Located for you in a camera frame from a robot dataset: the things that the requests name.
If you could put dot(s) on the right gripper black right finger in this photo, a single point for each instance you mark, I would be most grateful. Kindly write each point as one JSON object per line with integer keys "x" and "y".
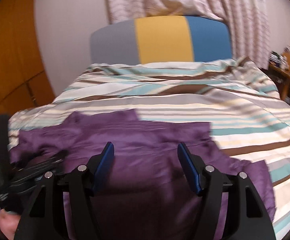
{"x": 246, "y": 218}

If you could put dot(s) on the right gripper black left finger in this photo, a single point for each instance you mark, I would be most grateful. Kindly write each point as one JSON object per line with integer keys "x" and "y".
{"x": 60, "y": 207}

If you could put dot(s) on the purple puffer jacket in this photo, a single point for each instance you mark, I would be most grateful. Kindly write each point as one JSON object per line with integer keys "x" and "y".
{"x": 146, "y": 195}

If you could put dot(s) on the person's left hand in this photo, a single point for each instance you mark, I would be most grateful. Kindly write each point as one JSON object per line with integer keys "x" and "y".
{"x": 8, "y": 223}

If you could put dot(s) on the striped bed duvet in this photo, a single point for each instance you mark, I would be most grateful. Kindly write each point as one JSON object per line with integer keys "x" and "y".
{"x": 247, "y": 118}

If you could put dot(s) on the orange wooden wardrobe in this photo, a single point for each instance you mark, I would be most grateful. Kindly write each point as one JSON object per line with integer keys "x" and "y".
{"x": 23, "y": 80}

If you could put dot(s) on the wooden bedside table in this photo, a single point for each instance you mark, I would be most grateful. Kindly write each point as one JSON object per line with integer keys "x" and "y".
{"x": 279, "y": 72}

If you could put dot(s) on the grey yellow blue headboard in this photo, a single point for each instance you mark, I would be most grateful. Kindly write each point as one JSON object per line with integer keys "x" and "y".
{"x": 161, "y": 39}

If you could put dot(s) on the pink patterned curtain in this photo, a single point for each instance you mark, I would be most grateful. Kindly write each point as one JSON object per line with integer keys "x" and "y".
{"x": 246, "y": 19}

